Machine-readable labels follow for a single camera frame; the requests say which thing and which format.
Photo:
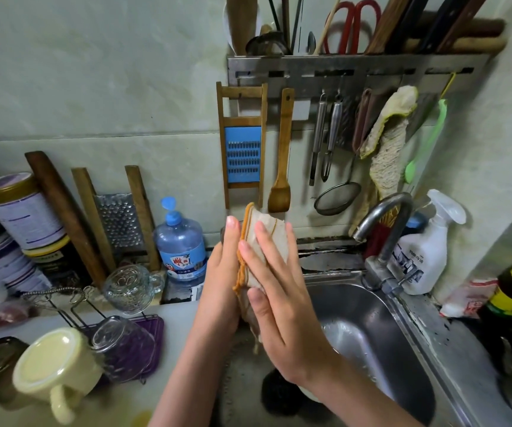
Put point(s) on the stack of labelled tin cans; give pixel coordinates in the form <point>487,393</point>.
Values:
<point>12,235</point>

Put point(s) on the white spray bottle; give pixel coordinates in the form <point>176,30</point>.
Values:
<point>425,249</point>

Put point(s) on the person's right hand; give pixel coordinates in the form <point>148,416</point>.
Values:
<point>287,320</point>

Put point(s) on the person's right forearm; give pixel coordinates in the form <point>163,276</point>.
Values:
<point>371,400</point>

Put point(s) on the wall mounted metal utensil rack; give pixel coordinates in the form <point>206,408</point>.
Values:
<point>354,71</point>

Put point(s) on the red container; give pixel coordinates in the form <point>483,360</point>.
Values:
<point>376,240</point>

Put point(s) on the mesh strainer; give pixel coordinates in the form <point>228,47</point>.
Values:
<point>338,200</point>

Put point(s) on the small blue water bottle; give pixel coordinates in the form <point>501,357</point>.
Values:
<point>180,244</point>

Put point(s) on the stainless steel sink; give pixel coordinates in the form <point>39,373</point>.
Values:
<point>398,342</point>

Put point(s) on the wooden rolling pin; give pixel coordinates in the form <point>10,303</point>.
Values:
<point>65,218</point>

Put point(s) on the person's left hand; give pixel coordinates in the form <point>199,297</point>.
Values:
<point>220,289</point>

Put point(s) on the wooden scoop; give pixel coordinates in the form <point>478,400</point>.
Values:
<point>241,20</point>

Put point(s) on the wooden framed metal grater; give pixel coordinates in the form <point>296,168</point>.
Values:
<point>118,218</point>

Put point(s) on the person's left forearm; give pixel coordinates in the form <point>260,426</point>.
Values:
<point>194,387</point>

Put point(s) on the wooden slicer with blue blade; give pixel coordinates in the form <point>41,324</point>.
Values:
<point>243,151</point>

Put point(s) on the metal faucet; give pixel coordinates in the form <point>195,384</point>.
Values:
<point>376,213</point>

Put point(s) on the beige dish cloth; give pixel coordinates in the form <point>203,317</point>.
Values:
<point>260,235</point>

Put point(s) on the bundle of dark chopsticks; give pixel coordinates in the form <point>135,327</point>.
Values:
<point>284,20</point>

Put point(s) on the blue capped bottle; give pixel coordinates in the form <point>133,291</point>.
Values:
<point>416,222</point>

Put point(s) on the small clear glass cup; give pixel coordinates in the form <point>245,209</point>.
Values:
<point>130,287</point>

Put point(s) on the purple plastic tray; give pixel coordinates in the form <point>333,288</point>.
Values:
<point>154,338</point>

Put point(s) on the metal peeler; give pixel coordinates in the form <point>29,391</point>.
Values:
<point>332,133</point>
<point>318,138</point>

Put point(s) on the pink and white plastic bag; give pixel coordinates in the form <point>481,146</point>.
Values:
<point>467,299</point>

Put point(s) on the wooden spatula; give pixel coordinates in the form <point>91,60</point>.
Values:
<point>281,155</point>

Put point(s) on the bamboo skewer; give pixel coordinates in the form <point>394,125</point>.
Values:
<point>327,24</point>

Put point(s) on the yellow mug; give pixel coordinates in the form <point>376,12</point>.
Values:
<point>56,364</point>

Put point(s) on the dark metal ladle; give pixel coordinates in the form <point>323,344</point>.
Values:
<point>265,44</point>

